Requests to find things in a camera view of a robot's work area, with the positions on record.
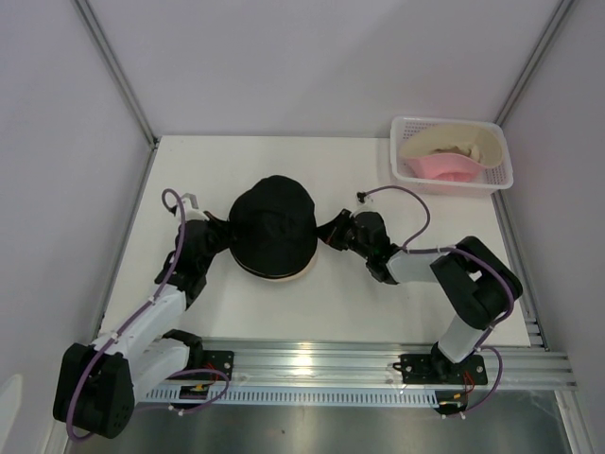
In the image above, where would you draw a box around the aluminium mounting rail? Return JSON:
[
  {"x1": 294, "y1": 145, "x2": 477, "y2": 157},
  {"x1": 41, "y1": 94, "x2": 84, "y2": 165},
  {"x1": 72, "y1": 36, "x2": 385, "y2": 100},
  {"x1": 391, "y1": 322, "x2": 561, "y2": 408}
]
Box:
[{"x1": 202, "y1": 339, "x2": 578, "y2": 391}]

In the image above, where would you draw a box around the white slotted cable duct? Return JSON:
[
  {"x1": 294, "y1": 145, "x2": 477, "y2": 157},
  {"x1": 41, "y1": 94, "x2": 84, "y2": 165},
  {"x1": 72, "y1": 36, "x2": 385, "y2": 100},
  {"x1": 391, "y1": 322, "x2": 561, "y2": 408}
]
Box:
[{"x1": 142, "y1": 384, "x2": 438, "y2": 409}]

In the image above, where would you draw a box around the left aluminium frame post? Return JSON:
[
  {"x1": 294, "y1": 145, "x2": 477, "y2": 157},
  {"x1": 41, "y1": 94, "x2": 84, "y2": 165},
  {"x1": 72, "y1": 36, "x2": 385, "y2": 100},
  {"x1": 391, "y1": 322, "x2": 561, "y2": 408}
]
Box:
[{"x1": 71, "y1": 0, "x2": 159, "y2": 149}]

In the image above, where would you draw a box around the right aluminium frame post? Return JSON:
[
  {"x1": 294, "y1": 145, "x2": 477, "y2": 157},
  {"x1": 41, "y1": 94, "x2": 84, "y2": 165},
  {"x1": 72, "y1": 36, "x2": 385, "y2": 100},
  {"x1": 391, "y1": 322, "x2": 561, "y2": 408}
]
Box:
[{"x1": 493, "y1": 0, "x2": 580, "y2": 128}]

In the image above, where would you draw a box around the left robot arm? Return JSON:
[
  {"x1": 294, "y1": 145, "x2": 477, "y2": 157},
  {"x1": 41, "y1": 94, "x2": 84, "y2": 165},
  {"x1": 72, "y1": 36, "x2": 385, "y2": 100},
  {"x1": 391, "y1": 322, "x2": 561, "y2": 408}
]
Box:
[{"x1": 53, "y1": 217, "x2": 232, "y2": 438}]

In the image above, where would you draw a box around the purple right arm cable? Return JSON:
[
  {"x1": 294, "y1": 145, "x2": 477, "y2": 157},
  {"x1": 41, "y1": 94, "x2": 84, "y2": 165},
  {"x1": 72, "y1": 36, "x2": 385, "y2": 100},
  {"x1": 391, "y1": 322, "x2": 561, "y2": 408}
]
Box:
[{"x1": 356, "y1": 185, "x2": 516, "y2": 351}]

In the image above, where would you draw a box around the pink hat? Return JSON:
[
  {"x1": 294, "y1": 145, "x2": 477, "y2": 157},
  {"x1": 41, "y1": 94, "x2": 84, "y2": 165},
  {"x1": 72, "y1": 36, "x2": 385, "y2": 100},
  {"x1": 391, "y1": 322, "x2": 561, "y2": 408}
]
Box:
[{"x1": 406, "y1": 153, "x2": 483, "y2": 183}]

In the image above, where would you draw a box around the cream hat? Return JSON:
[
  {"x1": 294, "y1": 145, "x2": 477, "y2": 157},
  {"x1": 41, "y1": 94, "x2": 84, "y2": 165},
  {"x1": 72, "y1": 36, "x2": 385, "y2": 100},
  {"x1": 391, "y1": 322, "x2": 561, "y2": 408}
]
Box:
[{"x1": 398, "y1": 123, "x2": 504, "y2": 168}]

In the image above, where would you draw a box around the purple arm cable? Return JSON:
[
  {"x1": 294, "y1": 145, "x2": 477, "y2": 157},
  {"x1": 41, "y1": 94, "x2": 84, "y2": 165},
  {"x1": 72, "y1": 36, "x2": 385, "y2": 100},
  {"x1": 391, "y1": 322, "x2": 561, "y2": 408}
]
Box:
[
  {"x1": 356, "y1": 185, "x2": 516, "y2": 351},
  {"x1": 63, "y1": 188, "x2": 190, "y2": 444}
]

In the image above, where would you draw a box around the black bucket hat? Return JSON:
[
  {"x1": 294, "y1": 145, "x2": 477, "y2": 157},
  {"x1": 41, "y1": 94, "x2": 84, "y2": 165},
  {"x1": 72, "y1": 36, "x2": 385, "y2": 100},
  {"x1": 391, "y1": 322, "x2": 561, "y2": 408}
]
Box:
[{"x1": 228, "y1": 175, "x2": 318, "y2": 276}]

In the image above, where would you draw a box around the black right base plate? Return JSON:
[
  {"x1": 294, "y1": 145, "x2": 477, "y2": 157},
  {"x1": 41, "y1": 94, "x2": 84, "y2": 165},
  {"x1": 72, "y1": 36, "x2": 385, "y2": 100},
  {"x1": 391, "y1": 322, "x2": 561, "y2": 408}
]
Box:
[{"x1": 392, "y1": 354, "x2": 488, "y2": 385}]

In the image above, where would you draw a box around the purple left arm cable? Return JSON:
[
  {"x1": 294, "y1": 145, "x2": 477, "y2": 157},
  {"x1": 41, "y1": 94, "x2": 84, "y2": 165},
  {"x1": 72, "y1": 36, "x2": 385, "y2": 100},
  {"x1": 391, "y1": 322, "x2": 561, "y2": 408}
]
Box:
[{"x1": 63, "y1": 188, "x2": 190, "y2": 444}]

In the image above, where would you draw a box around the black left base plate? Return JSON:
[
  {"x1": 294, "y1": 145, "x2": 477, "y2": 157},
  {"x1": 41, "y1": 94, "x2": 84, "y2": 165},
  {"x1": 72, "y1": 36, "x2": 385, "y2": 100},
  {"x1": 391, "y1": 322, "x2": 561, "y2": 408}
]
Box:
[{"x1": 201, "y1": 350, "x2": 235, "y2": 379}]

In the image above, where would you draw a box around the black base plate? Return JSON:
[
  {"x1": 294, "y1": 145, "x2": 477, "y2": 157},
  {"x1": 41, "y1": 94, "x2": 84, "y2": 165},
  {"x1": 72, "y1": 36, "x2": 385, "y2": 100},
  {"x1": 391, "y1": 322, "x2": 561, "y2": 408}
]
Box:
[
  {"x1": 392, "y1": 354, "x2": 488, "y2": 385},
  {"x1": 201, "y1": 350, "x2": 235, "y2": 379}
]

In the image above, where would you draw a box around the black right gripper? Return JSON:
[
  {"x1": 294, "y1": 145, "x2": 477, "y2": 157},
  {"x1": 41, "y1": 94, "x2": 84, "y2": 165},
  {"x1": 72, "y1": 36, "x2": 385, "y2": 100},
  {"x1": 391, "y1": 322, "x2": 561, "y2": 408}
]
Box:
[{"x1": 313, "y1": 209, "x2": 372, "y2": 260}]

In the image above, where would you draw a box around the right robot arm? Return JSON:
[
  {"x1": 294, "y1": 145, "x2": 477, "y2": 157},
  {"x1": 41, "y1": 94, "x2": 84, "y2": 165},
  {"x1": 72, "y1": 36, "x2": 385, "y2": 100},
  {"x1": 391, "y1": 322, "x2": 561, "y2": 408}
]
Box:
[{"x1": 317, "y1": 210, "x2": 523, "y2": 385}]

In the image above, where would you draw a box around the aluminium frame post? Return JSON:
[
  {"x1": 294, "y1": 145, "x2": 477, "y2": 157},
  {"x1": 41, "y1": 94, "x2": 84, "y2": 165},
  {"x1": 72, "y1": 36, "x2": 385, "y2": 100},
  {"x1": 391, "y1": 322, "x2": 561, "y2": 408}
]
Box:
[
  {"x1": 71, "y1": 0, "x2": 159, "y2": 149},
  {"x1": 493, "y1": 0, "x2": 580, "y2": 128}
]

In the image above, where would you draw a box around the white plastic basket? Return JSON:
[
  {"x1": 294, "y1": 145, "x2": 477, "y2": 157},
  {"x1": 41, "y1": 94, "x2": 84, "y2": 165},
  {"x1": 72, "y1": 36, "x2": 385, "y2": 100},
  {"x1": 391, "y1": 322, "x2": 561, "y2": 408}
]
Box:
[{"x1": 390, "y1": 116, "x2": 513, "y2": 197}]

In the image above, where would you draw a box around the beige bucket hat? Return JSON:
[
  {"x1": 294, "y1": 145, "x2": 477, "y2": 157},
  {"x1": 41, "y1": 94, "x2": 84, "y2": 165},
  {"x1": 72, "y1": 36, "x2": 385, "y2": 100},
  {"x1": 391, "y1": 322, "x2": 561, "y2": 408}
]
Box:
[{"x1": 244, "y1": 253, "x2": 318, "y2": 283}]

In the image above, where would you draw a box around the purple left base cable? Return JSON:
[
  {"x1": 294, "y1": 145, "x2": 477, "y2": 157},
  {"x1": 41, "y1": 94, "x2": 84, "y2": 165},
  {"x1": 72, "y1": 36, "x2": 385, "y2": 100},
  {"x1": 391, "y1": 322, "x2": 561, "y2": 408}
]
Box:
[{"x1": 167, "y1": 368, "x2": 233, "y2": 417}]

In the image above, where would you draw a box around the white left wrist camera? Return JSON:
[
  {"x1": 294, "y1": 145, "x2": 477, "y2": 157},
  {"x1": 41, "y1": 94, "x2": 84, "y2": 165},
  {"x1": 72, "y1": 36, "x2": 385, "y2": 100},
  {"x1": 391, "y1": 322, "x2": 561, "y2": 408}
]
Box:
[{"x1": 177, "y1": 193, "x2": 209, "y2": 222}]

